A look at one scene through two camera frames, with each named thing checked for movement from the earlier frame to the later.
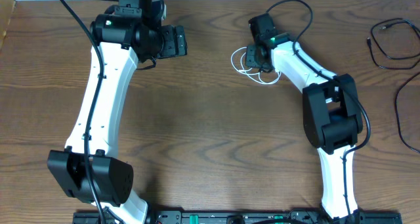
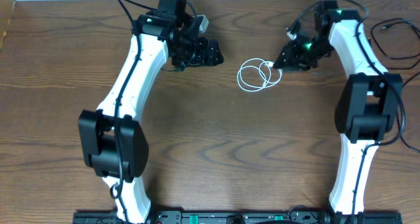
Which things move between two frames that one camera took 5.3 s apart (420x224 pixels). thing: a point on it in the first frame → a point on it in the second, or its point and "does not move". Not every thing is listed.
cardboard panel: [7, 2] does not move
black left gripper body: [177, 41] → [201, 51]
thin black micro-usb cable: [369, 43] → [377, 25]
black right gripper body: [252, 59] → [305, 55]
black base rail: [235, 217] does not move
